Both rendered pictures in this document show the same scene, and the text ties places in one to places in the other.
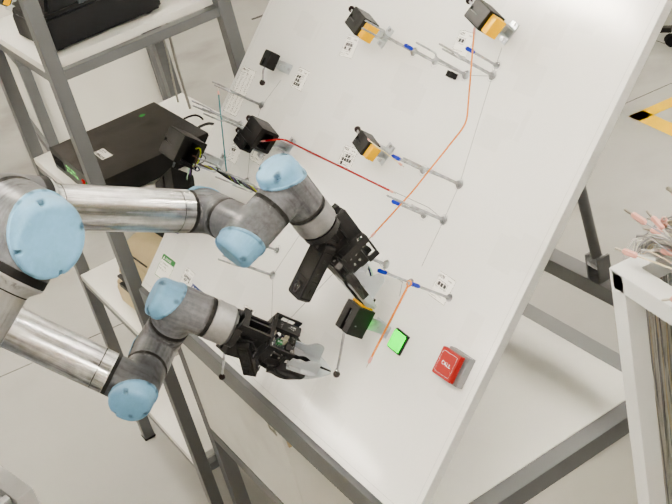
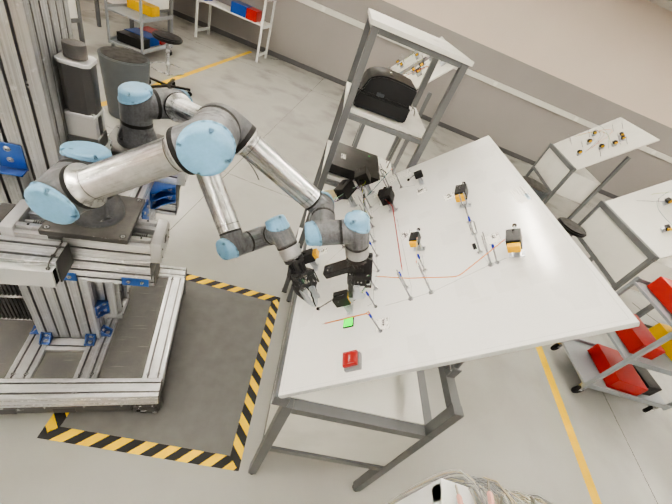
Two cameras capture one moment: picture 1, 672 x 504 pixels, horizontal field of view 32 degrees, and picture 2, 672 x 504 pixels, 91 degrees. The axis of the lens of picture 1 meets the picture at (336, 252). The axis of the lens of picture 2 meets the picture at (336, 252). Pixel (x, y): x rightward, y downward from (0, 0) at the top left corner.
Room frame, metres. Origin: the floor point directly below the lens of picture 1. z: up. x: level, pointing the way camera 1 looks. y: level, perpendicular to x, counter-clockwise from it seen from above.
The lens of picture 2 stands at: (0.94, -0.10, 1.97)
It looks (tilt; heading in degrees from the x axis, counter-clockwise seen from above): 39 degrees down; 13
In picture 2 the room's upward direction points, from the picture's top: 24 degrees clockwise
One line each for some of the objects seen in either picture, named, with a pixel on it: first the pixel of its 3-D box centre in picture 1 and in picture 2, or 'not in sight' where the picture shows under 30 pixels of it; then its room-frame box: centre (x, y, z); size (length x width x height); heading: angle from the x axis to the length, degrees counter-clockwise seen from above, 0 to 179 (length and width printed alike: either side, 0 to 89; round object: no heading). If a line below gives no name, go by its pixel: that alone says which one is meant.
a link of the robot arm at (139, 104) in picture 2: not in sight; (137, 103); (1.85, 1.08, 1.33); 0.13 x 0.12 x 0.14; 164
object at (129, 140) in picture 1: (129, 151); (353, 163); (2.86, 0.46, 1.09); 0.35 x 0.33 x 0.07; 25
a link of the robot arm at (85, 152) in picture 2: not in sight; (88, 167); (1.45, 0.77, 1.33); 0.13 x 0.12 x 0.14; 32
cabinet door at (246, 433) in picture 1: (239, 415); not in sight; (2.27, 0.33, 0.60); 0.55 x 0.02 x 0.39; 25
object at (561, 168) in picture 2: not in sight; (578, 164); (7.86, -1.84, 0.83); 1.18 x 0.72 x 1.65; 16
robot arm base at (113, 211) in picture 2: not in sight; (95, 199); (1.46, 0.78, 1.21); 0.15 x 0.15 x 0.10
